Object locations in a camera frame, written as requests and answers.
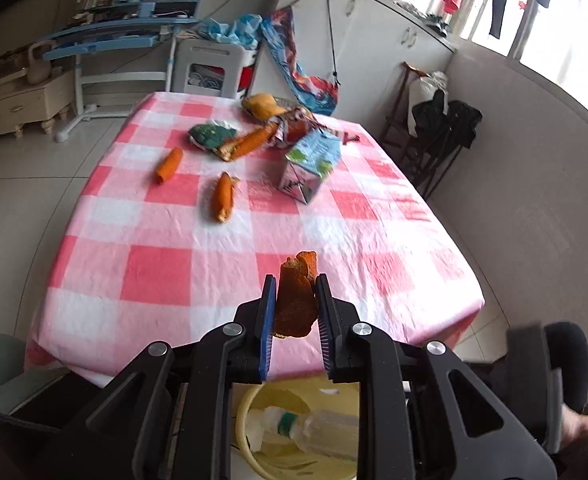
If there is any white tall cabinet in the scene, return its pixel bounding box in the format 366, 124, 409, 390
251, 0, 454, 136

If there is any white stuffed bag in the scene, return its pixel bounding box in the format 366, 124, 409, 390
408, 70, 448, 138

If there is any blue kids study desk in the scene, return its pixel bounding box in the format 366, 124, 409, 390
44, 0, 203, 143

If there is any colourful hanging bag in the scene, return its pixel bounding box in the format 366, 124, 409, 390
260, 6, 340, 116

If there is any orange peel piece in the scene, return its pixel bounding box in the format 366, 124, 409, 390
273, 252, 318, 338

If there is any clear plastic bottle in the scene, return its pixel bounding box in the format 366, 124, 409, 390
259, 406, 359, 462

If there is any white plastic stool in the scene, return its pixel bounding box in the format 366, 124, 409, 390
170, 39, 258, 100

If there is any cream tv stand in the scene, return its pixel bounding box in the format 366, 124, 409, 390
0, 68, 74, 138

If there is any orange peel long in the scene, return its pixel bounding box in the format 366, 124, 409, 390
216, 122, 278, 162

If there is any blue milk carton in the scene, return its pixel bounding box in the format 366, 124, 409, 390
278, 128, 342, 204

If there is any red white checkered tablecloth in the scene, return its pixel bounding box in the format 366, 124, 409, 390
26, 92, 484, 385

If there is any wooden chair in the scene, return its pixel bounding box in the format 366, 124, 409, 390
380, 61, 428, 152

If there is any light blue crumpled cloth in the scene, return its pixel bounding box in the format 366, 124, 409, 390
194, 14, 262, 51

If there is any green snack wrapper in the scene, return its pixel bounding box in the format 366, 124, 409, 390
189, 119, 236, 152

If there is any yellow trash basin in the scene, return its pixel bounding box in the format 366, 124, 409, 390
232, 376, 359, 479

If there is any cream kettlebell vase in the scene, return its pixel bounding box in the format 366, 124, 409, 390
26, 40, 55, 86

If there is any yellow mango back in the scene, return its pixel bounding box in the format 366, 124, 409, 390
241, 93, 286, 122

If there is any red snack wrapper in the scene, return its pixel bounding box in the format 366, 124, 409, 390
267, 106, 360, 148

